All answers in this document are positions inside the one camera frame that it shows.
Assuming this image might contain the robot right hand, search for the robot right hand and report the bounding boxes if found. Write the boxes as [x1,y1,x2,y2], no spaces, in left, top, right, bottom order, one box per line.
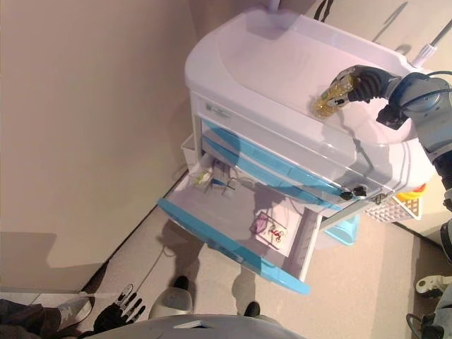
[328,65,395,107]

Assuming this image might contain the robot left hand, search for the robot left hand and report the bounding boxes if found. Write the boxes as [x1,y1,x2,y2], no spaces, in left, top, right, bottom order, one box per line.
[93,282,147,328]

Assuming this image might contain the yellow medicine bottle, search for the yellow medicine bottle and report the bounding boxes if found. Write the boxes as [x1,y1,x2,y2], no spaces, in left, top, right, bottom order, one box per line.
[310,72,355,120]

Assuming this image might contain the cart drawer blue front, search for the cart drawer blue front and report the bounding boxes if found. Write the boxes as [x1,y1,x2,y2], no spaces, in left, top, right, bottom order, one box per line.
[157,157,324,295]

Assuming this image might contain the green white medicine box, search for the green white medicine box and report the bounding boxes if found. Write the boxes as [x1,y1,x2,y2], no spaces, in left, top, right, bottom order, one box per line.
[193,169,211,188]

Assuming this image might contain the white grey sneaker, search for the white grey sneaker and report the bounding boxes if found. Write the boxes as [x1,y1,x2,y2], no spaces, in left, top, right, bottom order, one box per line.
[56,295,96,324]

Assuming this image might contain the robot left leg silver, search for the robot left leg silver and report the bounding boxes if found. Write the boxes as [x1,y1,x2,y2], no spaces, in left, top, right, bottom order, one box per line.
[149,275,194,319]

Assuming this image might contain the white pole grey rod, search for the white pole grey rod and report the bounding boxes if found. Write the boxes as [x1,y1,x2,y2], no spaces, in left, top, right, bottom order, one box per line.
[412,23,450,68]

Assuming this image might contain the robot torso grey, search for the robot torso grey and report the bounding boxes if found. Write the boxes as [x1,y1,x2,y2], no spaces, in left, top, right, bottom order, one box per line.
[65,312,296,339]

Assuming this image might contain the person leg brown trousers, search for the person leg brown trousers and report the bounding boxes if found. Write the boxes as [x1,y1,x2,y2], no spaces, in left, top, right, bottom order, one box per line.
[0,298,64,339]

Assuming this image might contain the white medical cart blue drawers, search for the white medical cart blue drawers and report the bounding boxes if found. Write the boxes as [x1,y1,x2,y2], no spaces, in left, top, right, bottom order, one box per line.
[183,5,437,250]

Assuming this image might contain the yellow sharps container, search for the yellow sharps container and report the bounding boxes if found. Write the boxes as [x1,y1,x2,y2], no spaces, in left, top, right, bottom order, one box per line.
[395,182,429,203]

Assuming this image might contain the white perforated basket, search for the white perforated basket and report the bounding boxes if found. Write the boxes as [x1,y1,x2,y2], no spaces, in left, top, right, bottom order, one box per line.
[363,192,424,224]

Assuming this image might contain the light blue plastic bin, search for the light blue plastic bin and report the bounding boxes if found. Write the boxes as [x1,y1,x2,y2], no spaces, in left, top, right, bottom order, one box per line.
[323,214,362,248]

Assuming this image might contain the white paper sheet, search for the white paper sheet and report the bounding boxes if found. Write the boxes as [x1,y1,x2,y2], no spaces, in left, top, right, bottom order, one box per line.
[254,207,302,258]

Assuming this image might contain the purple blister pack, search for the purple blister pack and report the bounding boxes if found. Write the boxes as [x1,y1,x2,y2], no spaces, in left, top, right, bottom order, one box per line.
[249,213,271,234]

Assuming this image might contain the clear bag red item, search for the clear bag red item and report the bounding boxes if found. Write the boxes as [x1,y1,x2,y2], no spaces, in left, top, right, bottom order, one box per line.
[263,220,289,245]

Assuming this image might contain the translucent white side bin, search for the translucent white side bin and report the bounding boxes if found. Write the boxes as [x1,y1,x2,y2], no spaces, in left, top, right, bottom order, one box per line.
[181,133,197,170]

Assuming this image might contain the thin white floor cable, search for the thin white floor cable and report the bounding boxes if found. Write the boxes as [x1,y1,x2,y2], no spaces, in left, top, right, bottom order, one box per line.
[141,243,177,283]

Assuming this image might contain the black strap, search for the black strap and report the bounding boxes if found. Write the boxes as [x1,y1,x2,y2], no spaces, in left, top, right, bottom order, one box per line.
[314,0,335,20]

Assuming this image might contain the white bed caster bracket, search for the white bed caster bracket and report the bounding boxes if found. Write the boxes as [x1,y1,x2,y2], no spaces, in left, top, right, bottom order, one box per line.
[415,273,449,301]

